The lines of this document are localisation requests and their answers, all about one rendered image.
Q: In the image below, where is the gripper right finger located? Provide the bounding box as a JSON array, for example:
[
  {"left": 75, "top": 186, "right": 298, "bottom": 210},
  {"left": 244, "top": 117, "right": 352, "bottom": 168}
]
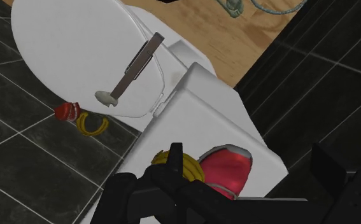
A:
[{"left": 309, "top": 142, "right": 361, "bottom": 224}]

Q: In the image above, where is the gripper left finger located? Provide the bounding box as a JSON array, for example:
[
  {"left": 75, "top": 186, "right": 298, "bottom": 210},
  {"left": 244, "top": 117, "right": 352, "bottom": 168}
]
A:
[{"left": 90, "top": 142, "right": 241, "bottom": 224}]

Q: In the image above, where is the black flat bar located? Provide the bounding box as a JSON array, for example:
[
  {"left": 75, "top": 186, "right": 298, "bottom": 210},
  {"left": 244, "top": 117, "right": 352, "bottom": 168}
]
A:
[{"left": 124, "top": 40, "right": 155, "bottom": 81}]

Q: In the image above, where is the white toilet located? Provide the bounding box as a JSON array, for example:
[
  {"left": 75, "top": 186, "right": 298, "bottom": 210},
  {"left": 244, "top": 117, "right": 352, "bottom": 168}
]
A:
[{"left": 10, "top": 0, "right": 290, "bottom": 224}]

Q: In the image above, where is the brown handled hammer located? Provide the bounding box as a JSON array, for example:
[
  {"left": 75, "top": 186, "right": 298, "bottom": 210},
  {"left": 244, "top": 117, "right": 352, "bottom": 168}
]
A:
[{"left": 94, "top": 32, "right": 166, "bottom": 108}]

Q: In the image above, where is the teal rope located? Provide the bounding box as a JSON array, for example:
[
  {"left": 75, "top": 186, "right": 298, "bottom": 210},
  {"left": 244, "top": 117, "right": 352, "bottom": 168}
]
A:
[{"left": 215, "top": 0, "right": 308, "bottom": 18}]

